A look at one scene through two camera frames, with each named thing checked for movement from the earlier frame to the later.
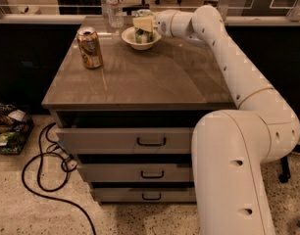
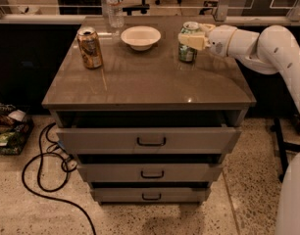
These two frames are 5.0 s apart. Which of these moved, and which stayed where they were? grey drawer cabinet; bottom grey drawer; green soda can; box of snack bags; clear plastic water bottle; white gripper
Moved: green soda can; white gripper
Stayed: bottom grey drawer; grey drawer cabinet; clear plastic water bottle; box of snack bags
